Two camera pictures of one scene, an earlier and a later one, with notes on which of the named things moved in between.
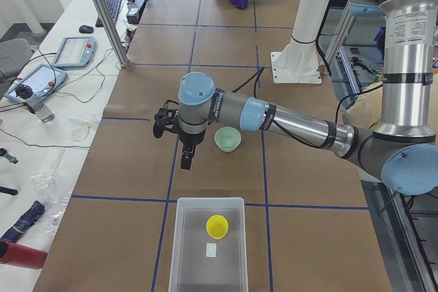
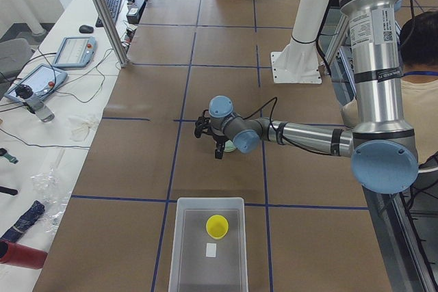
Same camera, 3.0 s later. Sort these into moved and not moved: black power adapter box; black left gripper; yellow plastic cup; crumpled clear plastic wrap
Moved: black left gripper
Not moved: yellow plastic cup; black power adapter box; crumpled clear plastic wrap
